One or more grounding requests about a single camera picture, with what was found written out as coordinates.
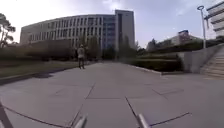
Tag row of dark trees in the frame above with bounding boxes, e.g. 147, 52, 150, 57
84, 34, 148, 62

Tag grey stone slab plaza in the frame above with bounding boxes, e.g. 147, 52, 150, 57
0, 61, 224, 128

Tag person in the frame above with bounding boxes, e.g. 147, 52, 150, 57
76, 44, 87, 70

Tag low green hedge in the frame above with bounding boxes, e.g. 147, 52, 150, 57
124, 53, 184, 73

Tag large curved grey building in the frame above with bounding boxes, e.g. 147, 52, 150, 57
19, 9, 136, 59

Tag robot's own part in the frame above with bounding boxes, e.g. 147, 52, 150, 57
73, 114, 88, 128
136, 113, 151, 128

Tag building with red top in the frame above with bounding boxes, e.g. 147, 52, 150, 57
156, 29, 204, 48

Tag long dark hedge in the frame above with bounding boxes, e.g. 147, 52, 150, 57
0, 39, 78, 63

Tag stone stairs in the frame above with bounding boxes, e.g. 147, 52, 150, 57
199, 46, 224, 79

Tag tree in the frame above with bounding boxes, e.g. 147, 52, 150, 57
0, 13, 17, 49

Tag white banded building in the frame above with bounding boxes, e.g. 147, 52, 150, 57
203, 0, 224, 41

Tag grey concrete wall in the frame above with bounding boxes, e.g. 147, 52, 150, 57
178, 43, 224, 74

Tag lamp post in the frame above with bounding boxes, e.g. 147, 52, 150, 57
196, 4, 208, 50

